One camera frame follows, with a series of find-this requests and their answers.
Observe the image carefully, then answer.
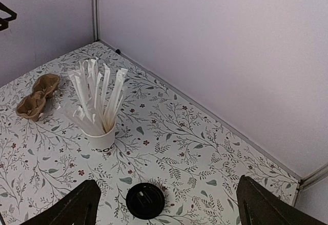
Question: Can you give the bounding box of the left aluminium corner post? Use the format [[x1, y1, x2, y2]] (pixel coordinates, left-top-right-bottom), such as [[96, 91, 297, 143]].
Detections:
[[92, 0, 100, 42]]

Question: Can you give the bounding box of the white paper straw cup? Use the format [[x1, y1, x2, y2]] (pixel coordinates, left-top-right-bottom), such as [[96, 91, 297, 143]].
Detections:
[[82, 123, 116, 155]]

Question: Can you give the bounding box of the black plastic cup lid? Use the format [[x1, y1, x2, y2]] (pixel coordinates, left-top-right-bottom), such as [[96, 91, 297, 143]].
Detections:
[[126, 182, 165, 220]]

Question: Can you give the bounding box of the paper-wrapped straws bundle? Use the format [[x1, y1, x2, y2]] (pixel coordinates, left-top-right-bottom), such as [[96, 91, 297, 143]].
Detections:
[[57, 58, 128, 136]]

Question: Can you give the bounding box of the brown cardboard cup carrier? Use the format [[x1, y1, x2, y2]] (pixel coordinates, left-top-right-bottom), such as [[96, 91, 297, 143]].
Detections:
[[16, 74, 60, 121]]

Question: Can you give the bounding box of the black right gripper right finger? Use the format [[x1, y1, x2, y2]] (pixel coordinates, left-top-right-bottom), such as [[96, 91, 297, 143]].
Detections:
[[236, 175, 324, 225]]

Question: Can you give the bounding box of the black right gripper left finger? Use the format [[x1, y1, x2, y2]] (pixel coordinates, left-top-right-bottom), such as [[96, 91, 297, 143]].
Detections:
[[23, 180, 101, 225]]

